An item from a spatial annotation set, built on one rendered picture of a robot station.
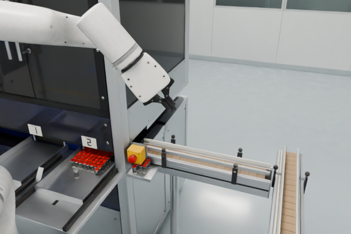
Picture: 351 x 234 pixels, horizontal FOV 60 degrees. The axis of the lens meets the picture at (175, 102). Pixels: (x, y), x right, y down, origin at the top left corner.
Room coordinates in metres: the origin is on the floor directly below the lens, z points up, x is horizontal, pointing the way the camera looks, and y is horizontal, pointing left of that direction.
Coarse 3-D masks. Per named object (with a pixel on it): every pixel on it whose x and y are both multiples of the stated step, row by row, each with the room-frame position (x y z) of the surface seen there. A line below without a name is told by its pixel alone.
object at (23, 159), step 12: (24, 144) 1.46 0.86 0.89; (36, 144) 1.47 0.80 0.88; (48, 144) 1.47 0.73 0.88; (0, 156) 1.31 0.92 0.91; (12, 156) 1.35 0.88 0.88; (24, 156) 1.35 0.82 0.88; (36, 156) 1.35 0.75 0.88; (48, 156) 1.35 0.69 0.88; (12, 168) 1.25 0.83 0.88; (24, 168) 1.25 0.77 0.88; (36, 168) 1.25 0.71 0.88; (24, 180) 1.13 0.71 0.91
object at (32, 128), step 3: (30, 126) 1.41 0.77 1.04; (33, 126) 1.40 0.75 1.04; (36, 126) 1.39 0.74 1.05; (39, 126) 1.38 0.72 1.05; (30, 129) 1.41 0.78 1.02; (33, 129) 1.40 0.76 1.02; (39, 129) 1.39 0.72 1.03; (30, 132) 1.41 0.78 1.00; (33, 132) 1.40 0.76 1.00; (39, 132) 1.39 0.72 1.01; (39, 135) 1.39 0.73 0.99
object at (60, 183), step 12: (72, 156) 1.33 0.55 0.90; (60, 168) 1.24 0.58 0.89; (72, 168) 1.25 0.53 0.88; (108, 168) 1.25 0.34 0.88; (48, 180) 1.15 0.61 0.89; (60, 180) 1.16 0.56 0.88; (72, 180) 1.16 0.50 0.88; (84, 180) 1.16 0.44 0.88; (96, 180) 1.16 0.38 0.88; (48, 192) 1.06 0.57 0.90; (60, 192) 1.07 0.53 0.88; (72, 192) 1.07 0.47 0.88; (84, 192) 1.07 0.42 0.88
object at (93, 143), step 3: (81, 138) 1.29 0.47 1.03; (84, 138) 1.29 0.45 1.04; (87, 138) 1.28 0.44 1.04; (90, 138) 1.27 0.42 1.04; (93, 138) 1.27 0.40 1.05; (84, 141) 1.29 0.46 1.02; (87, 141) 1.28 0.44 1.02; (93, 141) 1.27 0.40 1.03; (84, 144) 1.29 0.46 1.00; (87, 144) 1.28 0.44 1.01; (90, 144) 1.28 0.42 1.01; (93, 144) 1.27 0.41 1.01; (96, 144) 1.26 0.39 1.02; (90, 147) 1.28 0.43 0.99; (93, 147) 1.27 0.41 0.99; (96, 147) 1.27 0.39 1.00
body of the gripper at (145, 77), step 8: (144, 56) 0.74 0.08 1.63; (136, 64) 0.74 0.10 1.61; (144, 64) 0.74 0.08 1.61; (152, 64) 0.74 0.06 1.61; (128, 72) 0.73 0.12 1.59; (136, 72) 0.73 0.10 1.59; (144, 72) 0.73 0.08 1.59; (152, 72) 0.74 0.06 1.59; (160, 72) 0.74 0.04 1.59; (128, 80) 0.73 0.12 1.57; (136, 80) 0.73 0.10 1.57; (144, 80) 0.73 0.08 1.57; (152, 80) 0.73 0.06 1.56; (160, 80) 0.74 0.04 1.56; (168, 80) 0.74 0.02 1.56; (136, 88) 0.73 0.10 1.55; (144, 88) 0.73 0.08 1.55; (152, 88) 0.73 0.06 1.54; (160, 88) 0.73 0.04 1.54; (136, 96) 0.73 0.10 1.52; (144, 96) 0.73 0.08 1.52; (152, 96) 0.73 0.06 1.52
